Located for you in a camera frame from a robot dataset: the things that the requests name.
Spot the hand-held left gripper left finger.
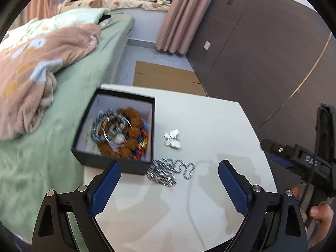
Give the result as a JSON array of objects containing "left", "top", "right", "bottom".
[{"left": 31, "top": 160, "right": 122, "bottom": 252}]

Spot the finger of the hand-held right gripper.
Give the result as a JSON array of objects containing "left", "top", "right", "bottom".
[{"left": 260, "top": 139, "right": 298, "bottom": 170}]

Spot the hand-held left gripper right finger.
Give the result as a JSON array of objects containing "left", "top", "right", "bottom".
[{"left": 218, "top": 160, "right": 308, "bottom": 252}]

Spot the black jewelry box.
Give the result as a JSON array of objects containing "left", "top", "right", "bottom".
[{"left": 71, "top": 88, "right": 156, "bottom": 175}]

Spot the red bead bracelet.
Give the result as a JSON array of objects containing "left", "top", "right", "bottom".
[{"left": 132, "top": 126, "right": 149, "bottom": 161}]

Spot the silver bangle with charms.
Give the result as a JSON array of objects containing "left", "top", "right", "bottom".
[{"left": 101, "top": 115, "right": 132, "bottom": 145}]

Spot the silver chain necklace skull pendant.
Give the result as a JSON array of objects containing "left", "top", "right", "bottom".
[{"left": 146, "top": 157, "right": 195, "bottom": 188}]

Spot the white butterfly brooch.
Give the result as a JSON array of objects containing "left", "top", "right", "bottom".
[{"left": 163, "top": 129, "right": 182, "bottom": 150}]

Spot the brown seed bead bracelet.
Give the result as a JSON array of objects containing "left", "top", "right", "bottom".
[{"left": 98, "top": 107, "right": 147, "bottom": 159}]

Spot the person's right hand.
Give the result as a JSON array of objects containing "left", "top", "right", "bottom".
[{"left": 291, "top": 188, "right": 333, "bottom": 248}]

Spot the dark brown wardrobe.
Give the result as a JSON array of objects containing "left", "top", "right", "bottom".
[{"left": 185, "top": 0, "right": 336, "bottom": 163}]

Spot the bed with green sheet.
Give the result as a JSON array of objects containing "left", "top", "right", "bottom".
[{"left": 0, "top": 13, "right": 135, "bottom": 242}]

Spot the flat cardboard sheet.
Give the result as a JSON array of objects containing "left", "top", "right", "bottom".
[{"left": 133, "top": 61, "right": 207, "bottom": 97}]

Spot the pink and green floral blanket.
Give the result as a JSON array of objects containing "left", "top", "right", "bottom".
[{"left": 0, "top": 7, "right": 111, "bottom": 140}]

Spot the pink curtain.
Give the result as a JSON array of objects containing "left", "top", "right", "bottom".
[{"left": 155, "top": 0, "right": 220, "bottom": 55}]

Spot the floral quilt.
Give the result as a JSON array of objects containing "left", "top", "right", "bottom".
[{"left": 56, "top": 0, "right": 172, "bottom": 15}]

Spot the blue braided flower bracelet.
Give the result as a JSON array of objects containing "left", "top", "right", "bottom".
[{"left": 91, "top": 112, "right": 111, "bottom": 143}]

